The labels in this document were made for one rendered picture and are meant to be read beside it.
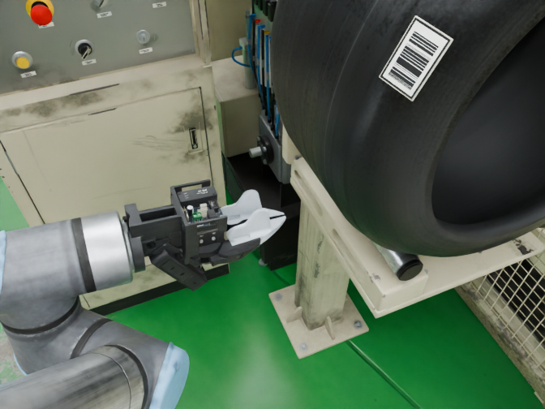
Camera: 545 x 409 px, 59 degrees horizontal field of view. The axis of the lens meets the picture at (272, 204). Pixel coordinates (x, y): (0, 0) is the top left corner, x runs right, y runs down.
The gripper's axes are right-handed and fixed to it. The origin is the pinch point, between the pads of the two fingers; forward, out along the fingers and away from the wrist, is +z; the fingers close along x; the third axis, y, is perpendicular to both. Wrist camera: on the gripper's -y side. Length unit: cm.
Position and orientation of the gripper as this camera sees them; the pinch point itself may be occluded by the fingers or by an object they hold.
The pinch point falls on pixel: (275, 221)
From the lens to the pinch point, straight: 67.1
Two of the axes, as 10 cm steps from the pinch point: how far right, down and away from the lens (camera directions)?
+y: 1.1, -7.1, -7.0
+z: 9.2, -2.0, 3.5
